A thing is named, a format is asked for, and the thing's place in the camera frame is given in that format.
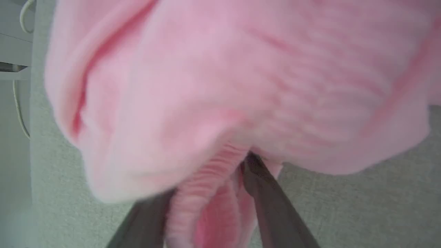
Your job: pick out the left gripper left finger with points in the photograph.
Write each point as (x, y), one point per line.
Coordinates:
(144, 220)

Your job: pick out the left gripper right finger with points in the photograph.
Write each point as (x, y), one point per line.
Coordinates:
(275, 213)

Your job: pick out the pink shorts garment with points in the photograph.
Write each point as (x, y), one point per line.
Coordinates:
(220, 86)

